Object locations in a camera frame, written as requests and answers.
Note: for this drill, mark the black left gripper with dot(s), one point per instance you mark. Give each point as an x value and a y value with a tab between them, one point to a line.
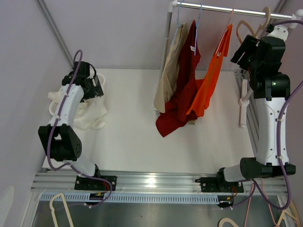
96	91

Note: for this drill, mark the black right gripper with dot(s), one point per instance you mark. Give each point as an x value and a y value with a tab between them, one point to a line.
250	45

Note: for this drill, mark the beige plastic hanger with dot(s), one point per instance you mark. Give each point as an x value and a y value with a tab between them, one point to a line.
261	27

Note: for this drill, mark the white t-shirt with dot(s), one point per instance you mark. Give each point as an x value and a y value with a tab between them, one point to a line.
90	113

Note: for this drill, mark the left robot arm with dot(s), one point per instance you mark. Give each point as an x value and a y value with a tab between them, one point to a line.
61	144

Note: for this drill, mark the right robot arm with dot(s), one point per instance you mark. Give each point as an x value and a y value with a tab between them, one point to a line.
271	91

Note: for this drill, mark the orange t-shirt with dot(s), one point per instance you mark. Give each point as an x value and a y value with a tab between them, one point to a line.
206	86

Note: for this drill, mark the beige t-shirt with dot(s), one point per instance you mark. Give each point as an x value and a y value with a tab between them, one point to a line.
168	81

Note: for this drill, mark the dark red t-shirt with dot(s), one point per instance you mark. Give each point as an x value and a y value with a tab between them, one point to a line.
176	109

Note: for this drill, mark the pink hanger on floor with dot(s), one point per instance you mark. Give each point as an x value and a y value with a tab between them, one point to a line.
257	213

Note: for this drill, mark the white plastic laundry basket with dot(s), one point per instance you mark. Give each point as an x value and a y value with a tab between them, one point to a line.
55	97

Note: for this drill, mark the silver clothes rack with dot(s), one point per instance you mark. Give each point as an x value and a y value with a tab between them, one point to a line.
276	18

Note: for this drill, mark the pink wire hanger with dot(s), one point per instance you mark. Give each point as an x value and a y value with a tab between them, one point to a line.
217	51

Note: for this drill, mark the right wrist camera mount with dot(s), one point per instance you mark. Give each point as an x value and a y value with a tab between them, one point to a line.
280	32

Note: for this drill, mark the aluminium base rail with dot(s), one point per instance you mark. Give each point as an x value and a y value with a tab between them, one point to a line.
127	182

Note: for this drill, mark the white slotted cable duct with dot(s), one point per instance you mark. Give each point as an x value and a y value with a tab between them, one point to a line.
143	198

